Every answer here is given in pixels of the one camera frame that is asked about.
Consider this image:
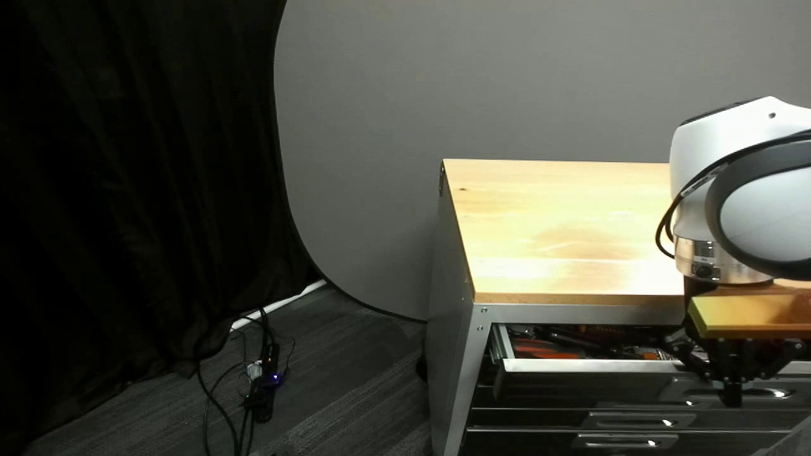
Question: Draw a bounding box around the white floor cable strip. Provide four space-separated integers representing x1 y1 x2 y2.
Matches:
225 279 330 334

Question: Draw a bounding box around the grey rounded partition panel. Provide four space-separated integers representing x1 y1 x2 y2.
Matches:
271 0 811 325

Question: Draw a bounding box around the black power strip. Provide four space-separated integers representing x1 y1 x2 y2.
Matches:
244 332 286 425

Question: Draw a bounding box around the grey metal tool drawer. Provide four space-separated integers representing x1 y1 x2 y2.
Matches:
488 321 811 377

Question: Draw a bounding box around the black curtain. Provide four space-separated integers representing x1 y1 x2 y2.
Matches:
0 0 321 429

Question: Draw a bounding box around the black floor cable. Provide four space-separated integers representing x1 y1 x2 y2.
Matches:
191 312 259 456

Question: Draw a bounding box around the metal cabinet with wooden top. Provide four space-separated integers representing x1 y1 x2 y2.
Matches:
424 157 811 456

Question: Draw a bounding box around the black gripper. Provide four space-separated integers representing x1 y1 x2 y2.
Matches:
666 326 805 411

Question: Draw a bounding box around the tan wrist camera box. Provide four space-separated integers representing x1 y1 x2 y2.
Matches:
684 288 811 341

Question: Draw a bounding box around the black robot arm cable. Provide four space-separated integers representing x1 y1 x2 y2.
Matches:
654 127 811 280

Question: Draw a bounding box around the dark grey closed drawer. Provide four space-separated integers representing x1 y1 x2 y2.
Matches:
467 407 811 456
472 373 811 416

